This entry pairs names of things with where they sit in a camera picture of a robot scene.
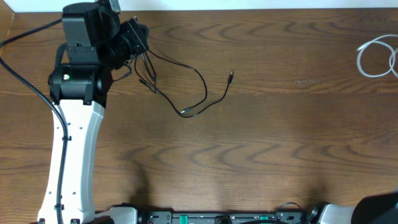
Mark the black USB cable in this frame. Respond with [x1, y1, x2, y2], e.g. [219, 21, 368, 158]
[133, 49, 234, 119]

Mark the white USB cable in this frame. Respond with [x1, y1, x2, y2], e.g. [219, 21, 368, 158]
[356, 34, 398, 78]

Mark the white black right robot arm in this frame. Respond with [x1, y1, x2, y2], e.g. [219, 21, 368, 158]
[303, 191, 397, 224]

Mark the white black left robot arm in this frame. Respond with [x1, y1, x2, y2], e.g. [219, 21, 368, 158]
[37, 1, 149, 223]

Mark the brown cardboard panel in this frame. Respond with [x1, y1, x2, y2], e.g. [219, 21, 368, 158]
[0, 0, 15, 42]

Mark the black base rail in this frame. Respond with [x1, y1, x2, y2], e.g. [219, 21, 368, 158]
[147, 210, 308, 224]

